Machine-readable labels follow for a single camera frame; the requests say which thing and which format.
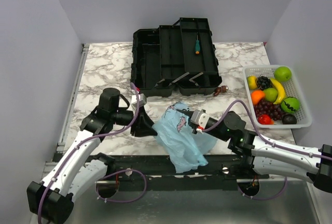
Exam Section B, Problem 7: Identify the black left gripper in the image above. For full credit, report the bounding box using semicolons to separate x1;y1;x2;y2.
111;105;158;137

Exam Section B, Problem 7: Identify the light blue printed plastic bag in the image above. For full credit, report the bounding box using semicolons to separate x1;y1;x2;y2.
153;102;217;174

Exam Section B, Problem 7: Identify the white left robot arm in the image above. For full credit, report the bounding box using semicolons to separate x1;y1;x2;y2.
26;84;157;223

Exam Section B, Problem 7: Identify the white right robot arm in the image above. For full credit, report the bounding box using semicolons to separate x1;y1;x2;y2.
180;109;331;193

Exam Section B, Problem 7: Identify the brown small figurine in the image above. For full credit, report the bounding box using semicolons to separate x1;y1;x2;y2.
213;86;228;97

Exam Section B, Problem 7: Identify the black open toolbox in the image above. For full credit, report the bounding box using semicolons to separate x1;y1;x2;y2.
131;17;222;97

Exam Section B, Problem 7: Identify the green orange screwdriver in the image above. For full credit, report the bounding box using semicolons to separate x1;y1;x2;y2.
195;34;201;55

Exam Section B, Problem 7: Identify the orange fruit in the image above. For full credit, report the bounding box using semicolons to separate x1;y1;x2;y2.
251;90;266;106

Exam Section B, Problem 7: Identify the yellow lemon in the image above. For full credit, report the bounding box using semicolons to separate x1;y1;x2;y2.
246;76;258;90

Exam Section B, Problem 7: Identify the red purple grape bunch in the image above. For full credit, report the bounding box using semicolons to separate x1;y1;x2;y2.
254;100;286;121

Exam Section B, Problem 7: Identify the red strawberry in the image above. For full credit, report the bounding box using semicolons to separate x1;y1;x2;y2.
257;114;274;125

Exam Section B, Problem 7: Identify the dark purple grape bunch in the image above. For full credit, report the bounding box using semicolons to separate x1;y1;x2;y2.
256;76;272;91

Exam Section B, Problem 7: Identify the green pear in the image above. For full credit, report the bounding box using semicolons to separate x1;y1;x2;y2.
263;88;278;103

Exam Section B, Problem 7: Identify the yellow banana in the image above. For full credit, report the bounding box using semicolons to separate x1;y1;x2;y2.
270;78;286;104

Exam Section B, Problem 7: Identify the dark plum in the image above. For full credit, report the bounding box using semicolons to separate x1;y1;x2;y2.
282;114;297;125

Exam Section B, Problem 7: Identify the green apple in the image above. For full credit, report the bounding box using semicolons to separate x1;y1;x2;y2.
274;66;292;82

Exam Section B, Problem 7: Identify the white plastic fruit basket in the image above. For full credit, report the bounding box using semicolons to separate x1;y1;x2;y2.
243;65;312;129

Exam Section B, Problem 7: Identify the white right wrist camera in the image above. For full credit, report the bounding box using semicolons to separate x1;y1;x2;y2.
190;110;210;131

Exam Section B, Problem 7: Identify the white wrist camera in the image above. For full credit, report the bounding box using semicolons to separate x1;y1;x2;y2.
131;94;147;108
190;110;210;131

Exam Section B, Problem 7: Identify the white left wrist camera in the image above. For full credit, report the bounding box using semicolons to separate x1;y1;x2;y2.
131;94;147;108

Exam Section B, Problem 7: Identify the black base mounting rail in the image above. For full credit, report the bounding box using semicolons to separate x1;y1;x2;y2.
85;153;270;192

